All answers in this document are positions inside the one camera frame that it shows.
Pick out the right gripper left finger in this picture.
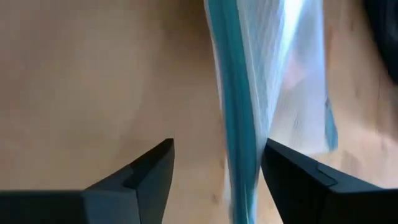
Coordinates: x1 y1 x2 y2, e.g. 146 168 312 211
0 138 175 224

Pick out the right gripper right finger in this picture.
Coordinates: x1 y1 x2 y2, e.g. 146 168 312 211
261 138 398 224

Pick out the clear mesh zip pouch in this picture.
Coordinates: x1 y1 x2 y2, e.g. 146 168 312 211
203 0 340 224

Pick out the navy blue backpack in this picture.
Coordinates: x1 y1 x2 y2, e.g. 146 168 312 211
363 0 398 85

